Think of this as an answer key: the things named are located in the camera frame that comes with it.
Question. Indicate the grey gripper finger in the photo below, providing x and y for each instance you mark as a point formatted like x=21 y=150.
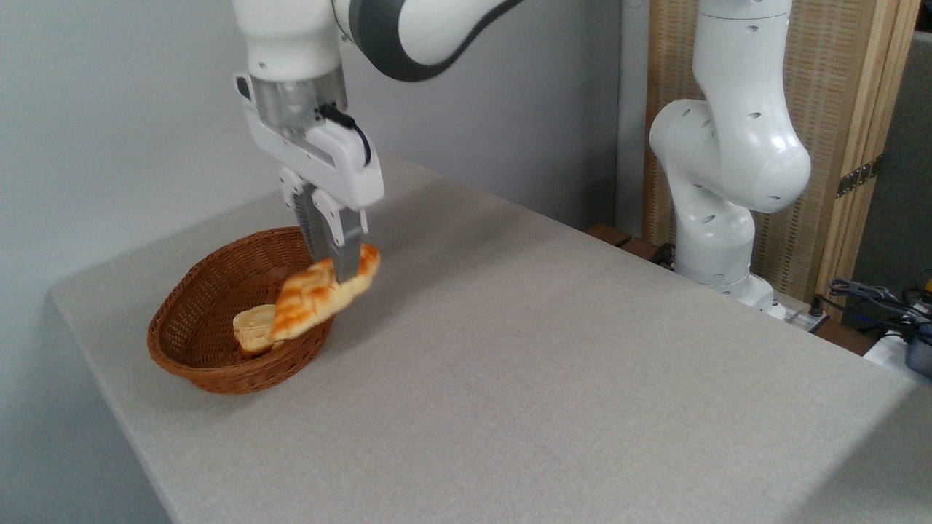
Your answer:
x=309 y=229
x=348 y=247

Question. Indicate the long braided golden bread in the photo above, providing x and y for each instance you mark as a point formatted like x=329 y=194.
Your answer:
x=313 y=302

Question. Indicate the metal screen hinge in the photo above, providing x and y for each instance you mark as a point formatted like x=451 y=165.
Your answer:
x=858 y=177

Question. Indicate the white box with grey device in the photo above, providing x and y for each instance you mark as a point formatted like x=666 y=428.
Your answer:
x=899 y=356

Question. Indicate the wooden woven folding screen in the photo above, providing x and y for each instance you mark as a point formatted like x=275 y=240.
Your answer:
x=830 y=73

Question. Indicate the small pale round bread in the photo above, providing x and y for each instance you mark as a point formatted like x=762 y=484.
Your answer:
x=253 y=327

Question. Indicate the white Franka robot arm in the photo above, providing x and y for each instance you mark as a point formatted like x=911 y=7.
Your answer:
x=735 y=160

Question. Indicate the brown wicker basket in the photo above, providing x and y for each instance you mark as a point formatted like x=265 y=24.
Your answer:
x=196 y=327

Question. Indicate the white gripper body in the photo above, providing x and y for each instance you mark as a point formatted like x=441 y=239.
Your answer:
x=342 y=171

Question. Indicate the dark grey partition panel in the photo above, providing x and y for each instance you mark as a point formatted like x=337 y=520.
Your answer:
x=899 y=182

